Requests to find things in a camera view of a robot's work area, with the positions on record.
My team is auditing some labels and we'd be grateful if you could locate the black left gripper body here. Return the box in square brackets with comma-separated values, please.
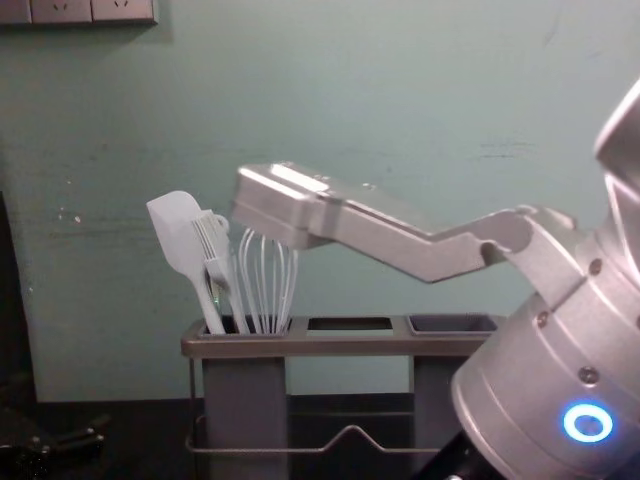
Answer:
[0, 433, 107, 480]

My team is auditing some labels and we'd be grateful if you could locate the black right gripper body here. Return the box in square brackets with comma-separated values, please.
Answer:
[412, 432, 502, 480]

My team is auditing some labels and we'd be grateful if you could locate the black table cloth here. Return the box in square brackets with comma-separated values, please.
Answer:
[0, 393, 454, 480]

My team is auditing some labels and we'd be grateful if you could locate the grey rack insert cup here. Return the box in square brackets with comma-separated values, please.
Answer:
[406, 313, 506, 451]
[201, 315, 290, 480]

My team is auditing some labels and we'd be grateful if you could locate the black rack with steel bars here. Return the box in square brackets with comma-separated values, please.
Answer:
[180, 313, 507, 480]

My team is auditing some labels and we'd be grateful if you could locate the white slotted turner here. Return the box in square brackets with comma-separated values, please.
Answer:
[189, 209, 251, 335]

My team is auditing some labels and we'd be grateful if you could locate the white silicone spatula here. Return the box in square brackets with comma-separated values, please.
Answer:
[145, 189, 227, 335]

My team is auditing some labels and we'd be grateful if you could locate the white whisk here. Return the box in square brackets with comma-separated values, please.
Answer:
[236, 227, 300, 335]

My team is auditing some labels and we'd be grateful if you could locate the grey wall socket panel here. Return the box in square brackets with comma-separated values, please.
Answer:
[0, 0, 159, 27]

